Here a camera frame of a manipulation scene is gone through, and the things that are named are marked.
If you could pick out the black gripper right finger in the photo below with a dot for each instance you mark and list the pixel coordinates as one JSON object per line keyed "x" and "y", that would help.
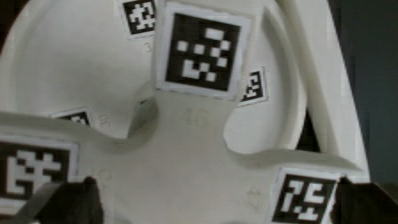
{"x": 366, "y": 203}

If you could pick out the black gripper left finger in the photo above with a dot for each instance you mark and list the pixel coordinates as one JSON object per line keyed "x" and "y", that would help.
{"x": 64, "y": 204}

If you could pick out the white U-shaped obstacle fence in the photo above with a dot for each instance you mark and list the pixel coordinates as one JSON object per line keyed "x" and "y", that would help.
{"x": 330, "y": 104}

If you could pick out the white round table top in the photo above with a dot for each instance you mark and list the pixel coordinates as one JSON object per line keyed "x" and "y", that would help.
{"x": 108, "y": 58}

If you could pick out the white cross-shaped table base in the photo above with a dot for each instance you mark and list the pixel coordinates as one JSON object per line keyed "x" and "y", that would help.
{"x": 174, "y": 180}

